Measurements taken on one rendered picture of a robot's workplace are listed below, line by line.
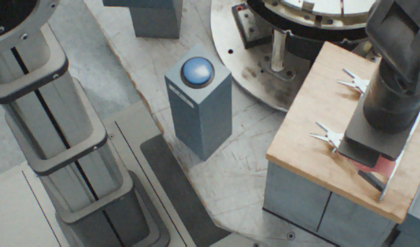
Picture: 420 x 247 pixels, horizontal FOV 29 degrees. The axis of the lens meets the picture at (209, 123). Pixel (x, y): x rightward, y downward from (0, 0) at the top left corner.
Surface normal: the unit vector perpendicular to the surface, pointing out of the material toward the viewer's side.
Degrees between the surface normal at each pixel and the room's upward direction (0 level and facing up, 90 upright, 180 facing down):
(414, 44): 63
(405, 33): 27
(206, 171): 0
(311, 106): 0
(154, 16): 90
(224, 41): 0
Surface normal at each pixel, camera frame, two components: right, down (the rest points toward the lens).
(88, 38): -0.03, -0.37
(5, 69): 0.50, 0.80
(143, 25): -0.07, 0.93
